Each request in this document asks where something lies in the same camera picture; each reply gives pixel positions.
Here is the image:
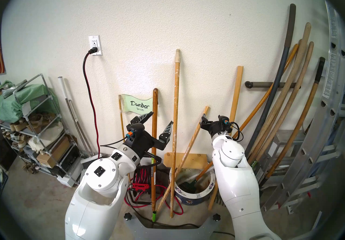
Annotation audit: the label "green checkered cloth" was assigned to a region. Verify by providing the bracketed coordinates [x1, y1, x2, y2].
[0, 80, 60, 122]

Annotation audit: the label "cream fabric bag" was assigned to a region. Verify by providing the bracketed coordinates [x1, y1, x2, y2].
[28, 122, 65, 152]

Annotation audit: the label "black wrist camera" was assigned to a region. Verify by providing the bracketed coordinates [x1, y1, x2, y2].
[126, 123, 145, 142]
[218, 115, 233, 129]

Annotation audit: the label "brown cardboard box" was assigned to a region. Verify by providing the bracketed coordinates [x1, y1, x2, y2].
[36, 136, 72, 168]

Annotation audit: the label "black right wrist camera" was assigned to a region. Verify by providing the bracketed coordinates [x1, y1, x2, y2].
[218, 115, 233, 129]

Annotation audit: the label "Dunbar Drive flag sign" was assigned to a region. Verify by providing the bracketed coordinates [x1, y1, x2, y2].
[118, 94, 154, 184]

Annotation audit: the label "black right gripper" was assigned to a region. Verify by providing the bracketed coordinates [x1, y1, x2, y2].
[200, 116, 233, 138]

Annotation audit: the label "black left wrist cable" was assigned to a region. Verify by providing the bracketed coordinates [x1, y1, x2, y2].
[100, 134, 128, 151]

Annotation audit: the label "aluminium extension ladder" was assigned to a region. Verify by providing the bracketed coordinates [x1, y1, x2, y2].
[260, 0, 345, 238]

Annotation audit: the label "thin metal rod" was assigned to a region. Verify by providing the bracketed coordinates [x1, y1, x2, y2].
[66, 99, 92, 158]

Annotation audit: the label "white broom head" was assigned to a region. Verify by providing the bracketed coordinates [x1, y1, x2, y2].
[81, 154, 103, 172]

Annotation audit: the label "black floor cable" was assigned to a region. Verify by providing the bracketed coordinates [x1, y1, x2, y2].
[126, 184, 201, 229]

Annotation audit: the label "metal garden rake head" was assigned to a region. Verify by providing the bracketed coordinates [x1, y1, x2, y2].
[214, 195, 229, 207]

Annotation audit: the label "plain light wooden dowel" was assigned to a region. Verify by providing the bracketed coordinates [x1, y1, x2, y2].
[208, 66, 244, 211]

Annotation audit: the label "grey foam-grip long handle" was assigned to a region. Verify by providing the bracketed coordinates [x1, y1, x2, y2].
[244, 3, 297, 159]

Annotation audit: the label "black shoe box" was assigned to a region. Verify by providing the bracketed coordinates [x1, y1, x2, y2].
[49, 145, 78, 178]

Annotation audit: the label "slim pale wooden handle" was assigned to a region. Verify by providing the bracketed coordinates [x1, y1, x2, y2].
[253, 41, 315, 163]

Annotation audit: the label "grey metal step stool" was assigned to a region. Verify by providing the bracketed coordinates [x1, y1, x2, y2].
[259, 130, 308, 189]

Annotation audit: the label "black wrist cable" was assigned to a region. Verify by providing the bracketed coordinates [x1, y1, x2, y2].
[100, 134, 128, 151]
[229, 122, 243, 142]

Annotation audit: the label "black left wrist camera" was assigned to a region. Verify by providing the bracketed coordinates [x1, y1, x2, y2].
[126, 123, 145, 142]

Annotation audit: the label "cork wedge sandal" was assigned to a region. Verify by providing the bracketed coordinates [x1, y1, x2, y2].
[9, 118, 26, 132]

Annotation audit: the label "red extension cord reel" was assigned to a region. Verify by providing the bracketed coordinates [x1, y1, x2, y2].
[124, 165, 184, 215]

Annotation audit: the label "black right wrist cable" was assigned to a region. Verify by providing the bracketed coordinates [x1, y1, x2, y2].
[229, 122, 243, 142]

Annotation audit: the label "blue floral ceramic pot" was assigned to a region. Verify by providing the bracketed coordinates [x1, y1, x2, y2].
[169, 168, 217, 205]

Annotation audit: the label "thin square wooden stick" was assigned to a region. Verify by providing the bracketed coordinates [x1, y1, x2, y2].
[156, 106, 210, 213]

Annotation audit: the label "silver glitter shoe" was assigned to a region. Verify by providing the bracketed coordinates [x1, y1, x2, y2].
[1, 80, 29, 98]

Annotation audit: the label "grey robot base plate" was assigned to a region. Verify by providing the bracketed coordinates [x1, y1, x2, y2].
[125, 214, 220, 240]

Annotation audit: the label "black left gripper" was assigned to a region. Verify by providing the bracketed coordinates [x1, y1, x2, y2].
[125, 111, 174, 159]

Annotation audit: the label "white strappy sandal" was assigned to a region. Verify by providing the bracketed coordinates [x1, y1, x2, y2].
[11, 132, 30, 148]

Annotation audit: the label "white pipe and metal rods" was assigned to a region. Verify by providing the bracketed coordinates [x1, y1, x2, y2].
[57, 76, 95, 159]

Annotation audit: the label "white wall outlet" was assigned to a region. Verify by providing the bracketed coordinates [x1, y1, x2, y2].
[88, 35, 103, 56]

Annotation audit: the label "grey metal shoe rack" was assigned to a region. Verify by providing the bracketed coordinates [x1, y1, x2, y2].
[0, 74, 81, 187]

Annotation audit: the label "light wooden board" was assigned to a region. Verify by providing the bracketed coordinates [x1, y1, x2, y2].
[164, 152, 208, 170]

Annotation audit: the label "brown handle with green tip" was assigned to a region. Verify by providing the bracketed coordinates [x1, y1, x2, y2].
[151, 88, 159, 222]

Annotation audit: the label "black and red power cord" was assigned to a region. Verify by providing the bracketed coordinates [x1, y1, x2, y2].
[83, 47, 101, 159]

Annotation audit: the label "thick pale wooden handle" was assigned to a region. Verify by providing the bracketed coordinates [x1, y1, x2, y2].
[247, 22, 312, 164]

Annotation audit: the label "grey wall peg bar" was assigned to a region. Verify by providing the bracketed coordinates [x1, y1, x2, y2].
[245, 81, 301, 89]

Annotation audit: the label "tan strappy sandal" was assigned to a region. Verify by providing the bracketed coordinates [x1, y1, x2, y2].
[23, 161, 41, 175]
[30, 113, 56, 128]

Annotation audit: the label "white shoe box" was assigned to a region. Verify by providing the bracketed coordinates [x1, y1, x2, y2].
[57, 161, 84, 188]

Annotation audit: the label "paint-spattered pole with threaded tip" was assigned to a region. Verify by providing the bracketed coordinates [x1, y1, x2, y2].
[170, 49, 180, 218]

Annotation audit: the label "brown handle with black grip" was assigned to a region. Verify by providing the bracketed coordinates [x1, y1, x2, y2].
[265, 57, 326, 180]

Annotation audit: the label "red striped flag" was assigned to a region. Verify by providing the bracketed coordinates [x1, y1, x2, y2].
[0, 41, 6, 75]

